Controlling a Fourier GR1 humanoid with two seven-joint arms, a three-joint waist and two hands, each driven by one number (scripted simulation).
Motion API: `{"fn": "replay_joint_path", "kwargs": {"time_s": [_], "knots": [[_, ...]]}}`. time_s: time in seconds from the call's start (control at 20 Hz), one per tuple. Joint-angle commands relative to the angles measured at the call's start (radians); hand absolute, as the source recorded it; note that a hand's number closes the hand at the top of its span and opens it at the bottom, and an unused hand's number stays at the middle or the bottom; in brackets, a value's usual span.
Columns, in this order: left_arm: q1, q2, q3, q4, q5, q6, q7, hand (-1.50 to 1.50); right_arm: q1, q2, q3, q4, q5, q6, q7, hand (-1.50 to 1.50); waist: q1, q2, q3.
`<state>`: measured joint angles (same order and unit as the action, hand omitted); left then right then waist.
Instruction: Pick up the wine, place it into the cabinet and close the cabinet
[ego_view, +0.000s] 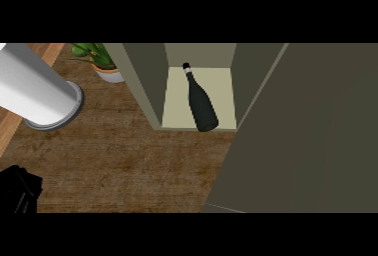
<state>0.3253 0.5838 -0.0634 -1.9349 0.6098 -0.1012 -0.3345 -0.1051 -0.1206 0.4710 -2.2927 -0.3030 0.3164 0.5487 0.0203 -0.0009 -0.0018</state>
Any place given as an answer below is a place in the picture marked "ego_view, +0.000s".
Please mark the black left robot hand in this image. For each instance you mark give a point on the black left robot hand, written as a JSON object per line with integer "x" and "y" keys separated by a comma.
{"x": 18, "y": 190}

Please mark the dark green wine bottle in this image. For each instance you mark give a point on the dark green wine bottle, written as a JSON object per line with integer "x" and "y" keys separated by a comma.
{"x": 203, "y": 106}

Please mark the olive grey cabinet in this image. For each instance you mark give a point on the olive grey cabinet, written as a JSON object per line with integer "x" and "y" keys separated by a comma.
{"x": 197, "y": 86}

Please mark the dark grey cabinet door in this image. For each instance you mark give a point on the dark grey cabinet door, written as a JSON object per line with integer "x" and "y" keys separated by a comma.
{"x": 305, "y": 133}

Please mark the green potted plant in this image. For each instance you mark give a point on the green potted plant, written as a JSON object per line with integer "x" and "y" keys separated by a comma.
{"x": 101, "y": 63}

